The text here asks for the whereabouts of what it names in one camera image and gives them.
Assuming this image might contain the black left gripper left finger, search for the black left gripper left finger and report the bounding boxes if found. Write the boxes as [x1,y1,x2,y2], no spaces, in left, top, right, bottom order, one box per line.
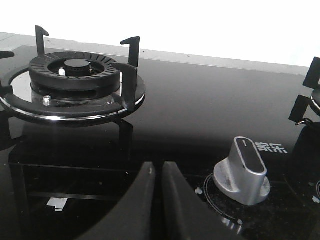
[79,162,156,240]

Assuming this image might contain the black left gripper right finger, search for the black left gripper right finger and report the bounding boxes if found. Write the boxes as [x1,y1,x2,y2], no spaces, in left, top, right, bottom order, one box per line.
[161,161,243,240]

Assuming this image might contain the right black pot support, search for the right black pot support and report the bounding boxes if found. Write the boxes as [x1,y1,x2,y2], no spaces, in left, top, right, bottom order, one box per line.
[288,57,320,125]

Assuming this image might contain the silver stove control knob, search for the silver stove control knob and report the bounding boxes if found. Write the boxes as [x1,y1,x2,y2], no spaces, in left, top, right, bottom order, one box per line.
[213,136,271,206]

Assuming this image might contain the black glass gas cooktop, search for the black glass gas cooktop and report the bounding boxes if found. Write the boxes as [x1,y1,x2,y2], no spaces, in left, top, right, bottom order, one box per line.
[0,46,320,240]

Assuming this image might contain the left black gas burner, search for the left black gas burner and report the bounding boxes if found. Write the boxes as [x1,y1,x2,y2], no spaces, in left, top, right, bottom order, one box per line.
[29,51,121,101]

